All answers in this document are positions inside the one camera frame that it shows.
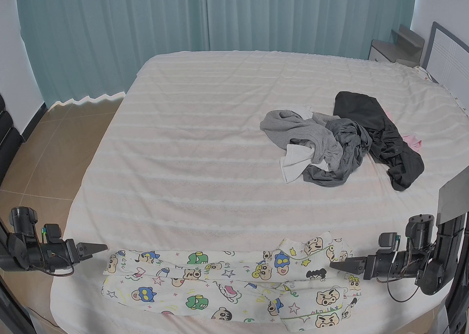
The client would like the bed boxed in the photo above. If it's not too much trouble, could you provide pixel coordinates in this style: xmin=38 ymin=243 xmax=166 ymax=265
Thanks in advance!
xmin=49 ymin=21 xmax=469 ymax=334

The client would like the black cable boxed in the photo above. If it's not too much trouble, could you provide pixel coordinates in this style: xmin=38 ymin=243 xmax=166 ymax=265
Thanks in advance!
xmin=386 ymin=278 xmax=422 ymax=304

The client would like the dark grey garment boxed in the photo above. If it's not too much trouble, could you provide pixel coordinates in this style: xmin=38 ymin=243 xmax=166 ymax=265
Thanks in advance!
xmin=302 ymin=117 xmax=372 ymax=187

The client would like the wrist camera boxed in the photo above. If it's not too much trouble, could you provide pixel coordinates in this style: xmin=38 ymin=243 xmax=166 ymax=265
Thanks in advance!
xmin=42 ymin=224 xmax=62 ymax=244
xmin=378 ymin=232 xmax=400 ymax=252

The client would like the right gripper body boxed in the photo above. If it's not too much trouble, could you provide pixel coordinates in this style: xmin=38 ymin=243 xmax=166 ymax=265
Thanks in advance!
xmin=363 ymin=252 xmax=402 ymax=281

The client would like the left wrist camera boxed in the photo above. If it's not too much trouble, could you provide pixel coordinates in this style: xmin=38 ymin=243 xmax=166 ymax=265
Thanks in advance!
xmin=42 ymin=224 xmax=62 ymax=244

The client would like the pink garment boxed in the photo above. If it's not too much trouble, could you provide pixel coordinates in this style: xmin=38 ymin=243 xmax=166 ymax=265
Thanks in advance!
xmin=383 ymin=107 xmax=422 ymax=153

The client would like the blue-green curtain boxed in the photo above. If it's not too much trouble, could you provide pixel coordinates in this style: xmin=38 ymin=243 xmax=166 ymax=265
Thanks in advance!
xmin=16 ymin=0 xmax=209 ymax=109
xmin=205 ymin=0 xmax=418 ymax=58

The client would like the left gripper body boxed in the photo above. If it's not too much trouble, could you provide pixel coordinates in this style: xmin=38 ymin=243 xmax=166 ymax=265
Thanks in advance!
xmin=48 ymin=240 xmax=83 ymax=268

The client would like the black garment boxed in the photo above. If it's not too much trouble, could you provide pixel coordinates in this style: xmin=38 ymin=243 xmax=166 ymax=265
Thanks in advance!
xmin=333 ymin=91 xmax=425 ymax=192

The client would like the grey and white knit garment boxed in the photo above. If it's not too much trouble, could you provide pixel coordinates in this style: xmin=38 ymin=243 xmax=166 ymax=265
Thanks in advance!
xmin=259 ymin=105 xmax=342 ymax=183

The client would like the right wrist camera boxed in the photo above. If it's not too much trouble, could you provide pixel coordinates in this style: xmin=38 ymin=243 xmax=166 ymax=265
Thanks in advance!
xmin=378 ymin=232 xmax=400 ymax=252

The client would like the white printed pyjama top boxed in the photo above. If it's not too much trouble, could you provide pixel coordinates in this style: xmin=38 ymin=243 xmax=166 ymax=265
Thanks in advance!
xmin=102 ymin=231 xmax=363 ymax=331

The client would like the grey bedside table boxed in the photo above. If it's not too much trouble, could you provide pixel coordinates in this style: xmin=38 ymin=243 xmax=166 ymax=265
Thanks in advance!
xmin=369 ymin=24 xmax=426 ymax=65

